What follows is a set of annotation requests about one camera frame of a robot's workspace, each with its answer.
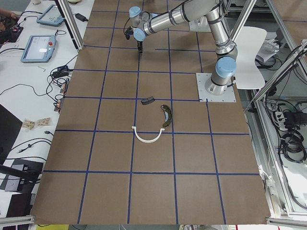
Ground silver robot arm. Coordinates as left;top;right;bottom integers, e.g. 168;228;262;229
123;0;237;96

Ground black brake pad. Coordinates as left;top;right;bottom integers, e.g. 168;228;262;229
141;96;155;105

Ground olive green brake shoe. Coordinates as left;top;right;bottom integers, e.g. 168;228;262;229
161;104;173;128

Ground black power strip adapter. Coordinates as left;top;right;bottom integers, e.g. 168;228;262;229
52;65;73;79

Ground far teach pendant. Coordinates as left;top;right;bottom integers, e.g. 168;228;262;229
36;4;64;27

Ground teach pendant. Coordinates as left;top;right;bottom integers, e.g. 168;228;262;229
36;4;64;27
21;35;57;63

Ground near teach pendant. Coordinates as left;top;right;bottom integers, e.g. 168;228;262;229
21;35;57;63

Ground white plastic chair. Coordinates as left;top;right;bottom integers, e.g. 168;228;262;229
235;26;267;90

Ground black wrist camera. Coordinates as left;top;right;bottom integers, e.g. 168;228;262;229
124;26;133;40

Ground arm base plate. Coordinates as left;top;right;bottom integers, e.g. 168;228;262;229
196;73;236;103
189;16;211;33

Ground aluminium frame post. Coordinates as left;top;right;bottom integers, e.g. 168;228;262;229
55;0;84;50

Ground white curved plastic bracket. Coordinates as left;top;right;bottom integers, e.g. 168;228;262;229
131;126;165;144

